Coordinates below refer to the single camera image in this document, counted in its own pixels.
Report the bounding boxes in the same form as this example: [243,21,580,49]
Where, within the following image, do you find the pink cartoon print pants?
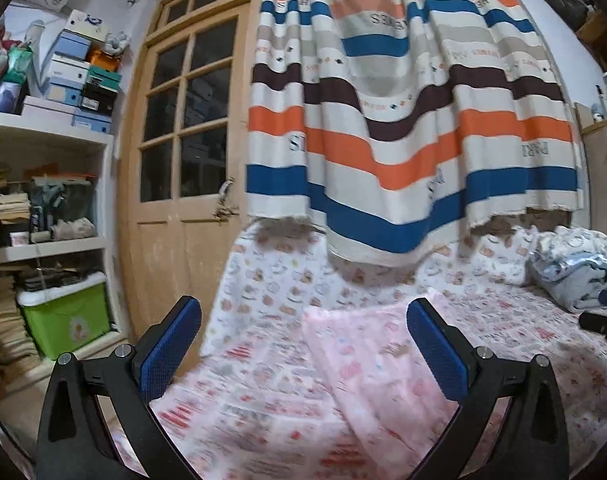
[302,296,456,479]

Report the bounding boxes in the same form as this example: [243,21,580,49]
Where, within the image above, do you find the green storage bin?
[16,272,110,360]

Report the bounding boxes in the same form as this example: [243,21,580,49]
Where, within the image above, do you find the grey folded sweatpants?
[541,266,607,312]

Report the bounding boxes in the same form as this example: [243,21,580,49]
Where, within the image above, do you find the white shelving unit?
[0,113,130,400]

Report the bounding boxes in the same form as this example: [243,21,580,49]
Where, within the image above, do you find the light blue satin garment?
[528,252,607,283]

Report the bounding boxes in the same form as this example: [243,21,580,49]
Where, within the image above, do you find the pink print bed sheet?
[152,288,607,479]

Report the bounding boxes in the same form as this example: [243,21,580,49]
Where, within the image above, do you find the baby bear print sheet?
[200,220,539,356]

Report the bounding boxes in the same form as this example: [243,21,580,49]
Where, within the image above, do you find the brown wooden cabinet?
[575,103,607,234]

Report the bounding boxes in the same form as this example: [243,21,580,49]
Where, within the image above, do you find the wooden glass panel door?
[117,0,258,334]

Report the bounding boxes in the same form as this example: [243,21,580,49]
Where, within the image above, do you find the striped Paris curtain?
[246,0,583,266]

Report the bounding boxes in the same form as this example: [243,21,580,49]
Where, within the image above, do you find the stack of shoe boxes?
[20,10,130,134]

